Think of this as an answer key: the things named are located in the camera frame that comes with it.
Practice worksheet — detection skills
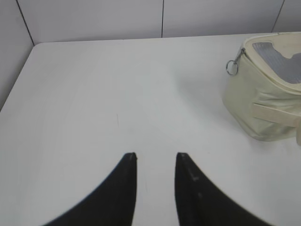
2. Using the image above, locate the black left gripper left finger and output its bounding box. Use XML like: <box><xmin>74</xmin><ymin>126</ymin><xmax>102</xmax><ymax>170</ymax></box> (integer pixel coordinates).
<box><xmin>46</xmin><ymin>153</ymin><xmax>137</xmax><ymax>226</ymax></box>

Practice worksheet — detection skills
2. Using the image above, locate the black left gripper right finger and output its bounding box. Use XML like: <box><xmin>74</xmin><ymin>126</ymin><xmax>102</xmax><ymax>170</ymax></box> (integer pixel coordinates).
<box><xmin>175</xmin><ymin>153</ymin><xmax>266</xmax><ymax>226</ymax></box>

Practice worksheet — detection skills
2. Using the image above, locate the cream zippered fabric bag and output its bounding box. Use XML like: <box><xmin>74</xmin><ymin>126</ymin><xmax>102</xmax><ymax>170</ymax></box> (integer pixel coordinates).
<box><xmin>223</xmin><ymin>32</ymin><xmax>301</xmax><ymax>143</ymax></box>

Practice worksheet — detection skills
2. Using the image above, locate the silver zipper pull ring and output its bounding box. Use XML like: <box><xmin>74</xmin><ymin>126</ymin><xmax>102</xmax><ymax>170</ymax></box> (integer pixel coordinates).
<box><xmin>226</xmin><ymin>48</ymin><xmax>246</xmax><ymax>76</ymax></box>

